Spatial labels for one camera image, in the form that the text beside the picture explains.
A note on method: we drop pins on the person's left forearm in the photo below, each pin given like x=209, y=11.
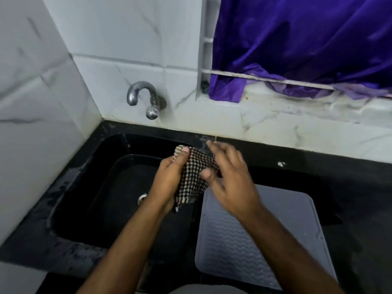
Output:
x=122, y=257

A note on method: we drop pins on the person's right forearm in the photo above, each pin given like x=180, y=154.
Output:
x=291, y=257

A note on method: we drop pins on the person's right hand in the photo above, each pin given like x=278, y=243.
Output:
x=235, y=186

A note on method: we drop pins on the metal sink drain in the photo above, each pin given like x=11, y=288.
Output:
x=141, y=199

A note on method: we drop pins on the chrome wall faucet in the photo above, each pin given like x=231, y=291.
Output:
x=144, y=85

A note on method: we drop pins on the purple satin curtain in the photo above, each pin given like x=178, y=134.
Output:
x=306, y=36

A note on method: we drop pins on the person's grey shirt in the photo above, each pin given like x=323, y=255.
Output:
x=208, y=289

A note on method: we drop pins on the person's left hand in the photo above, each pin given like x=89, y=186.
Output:
x=168, y=183

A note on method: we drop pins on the checkered cleaning cloth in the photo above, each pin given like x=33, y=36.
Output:
x=193, y=177

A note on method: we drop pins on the grey silicone mat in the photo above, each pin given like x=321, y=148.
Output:
x=291, y=217

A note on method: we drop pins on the white window grille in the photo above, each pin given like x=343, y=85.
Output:
x=260, y=78

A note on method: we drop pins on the grey window frame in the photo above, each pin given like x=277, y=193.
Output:
x=203, y=42

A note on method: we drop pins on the black stone sink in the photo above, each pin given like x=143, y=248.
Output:
x=116, y=211

